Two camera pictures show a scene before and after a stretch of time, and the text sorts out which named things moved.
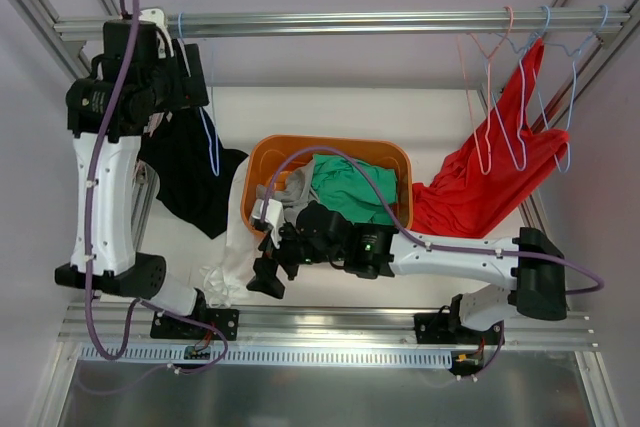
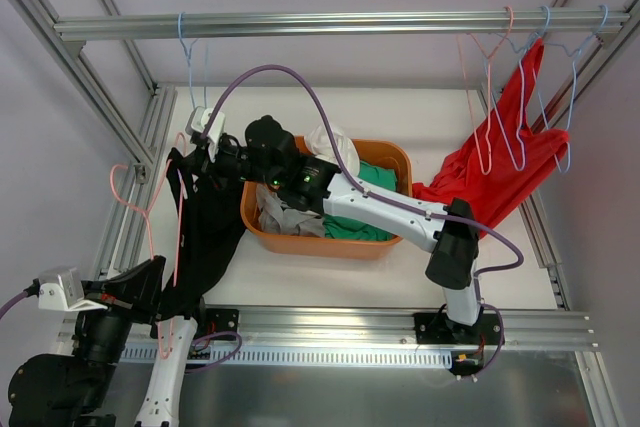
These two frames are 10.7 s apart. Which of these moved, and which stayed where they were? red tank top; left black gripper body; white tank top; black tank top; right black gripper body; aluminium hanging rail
Moved: right black gripper body; white tank top; black tank top; left black gripper body
Stayed: red tank top; aluminium hanging rail
